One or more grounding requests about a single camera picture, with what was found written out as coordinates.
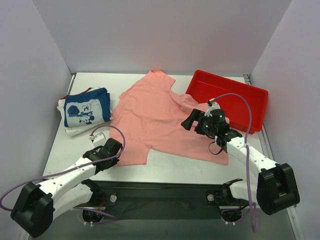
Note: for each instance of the folded white t shirt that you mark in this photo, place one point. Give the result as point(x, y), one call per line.
point(72, 130)

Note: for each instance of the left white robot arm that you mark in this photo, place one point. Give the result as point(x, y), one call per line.
point(39, 204)

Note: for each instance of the pink t shirt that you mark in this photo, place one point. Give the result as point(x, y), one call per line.
point(149, 116)

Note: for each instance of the right aluminium frame rail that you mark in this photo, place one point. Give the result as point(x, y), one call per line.
point(261, 141)

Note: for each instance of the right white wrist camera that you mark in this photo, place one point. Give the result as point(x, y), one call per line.
point(212, 105)

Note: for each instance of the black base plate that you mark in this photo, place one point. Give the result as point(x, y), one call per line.
point(162, 201)

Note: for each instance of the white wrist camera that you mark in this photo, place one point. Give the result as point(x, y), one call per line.
point(212, 105)
point(98, 139)

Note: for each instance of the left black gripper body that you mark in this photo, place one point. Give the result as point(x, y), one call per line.
point(115, 146)

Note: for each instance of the red plastic bin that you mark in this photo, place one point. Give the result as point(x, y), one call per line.
point(205, 86)

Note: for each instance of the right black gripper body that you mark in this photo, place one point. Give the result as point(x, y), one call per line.
point(197, 120)

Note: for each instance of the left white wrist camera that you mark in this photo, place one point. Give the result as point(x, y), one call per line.
point(98, 139)

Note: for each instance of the folded blue printed t shirt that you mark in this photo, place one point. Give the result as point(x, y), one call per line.
point(85, 110)

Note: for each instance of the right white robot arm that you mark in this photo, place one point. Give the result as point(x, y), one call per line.
point(276, 188)

